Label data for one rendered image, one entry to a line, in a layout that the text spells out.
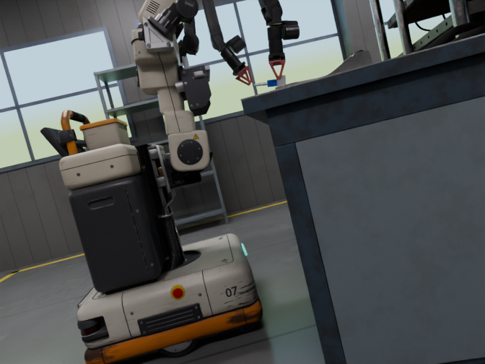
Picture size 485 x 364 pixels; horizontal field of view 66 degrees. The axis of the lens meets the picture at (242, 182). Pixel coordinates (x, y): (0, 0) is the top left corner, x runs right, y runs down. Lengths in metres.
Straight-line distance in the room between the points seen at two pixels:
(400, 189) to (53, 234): 4.19
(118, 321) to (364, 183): 0.99
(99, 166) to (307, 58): 3.51
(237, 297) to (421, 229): 0.73
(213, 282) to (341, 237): 0.62
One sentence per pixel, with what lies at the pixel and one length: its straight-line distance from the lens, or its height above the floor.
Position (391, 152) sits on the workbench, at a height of 0.60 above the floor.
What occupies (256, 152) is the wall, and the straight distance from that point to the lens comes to 4.35.
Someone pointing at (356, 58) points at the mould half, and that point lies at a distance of 1.55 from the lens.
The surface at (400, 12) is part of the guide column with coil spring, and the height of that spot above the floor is 1.23.
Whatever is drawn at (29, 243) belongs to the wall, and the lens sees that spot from 4.84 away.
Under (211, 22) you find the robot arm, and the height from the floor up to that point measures 1.31.
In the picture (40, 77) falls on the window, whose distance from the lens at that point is 4.74.
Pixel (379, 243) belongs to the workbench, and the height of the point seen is 0.39.
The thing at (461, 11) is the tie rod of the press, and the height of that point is 1.00.
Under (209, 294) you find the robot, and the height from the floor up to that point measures 0.20.
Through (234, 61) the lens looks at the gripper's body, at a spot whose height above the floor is 1.10.
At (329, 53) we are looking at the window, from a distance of 4.68.
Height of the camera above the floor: 0.69
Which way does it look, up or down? 5 degrees down
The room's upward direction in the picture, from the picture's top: 14 degrees counter-clockwise
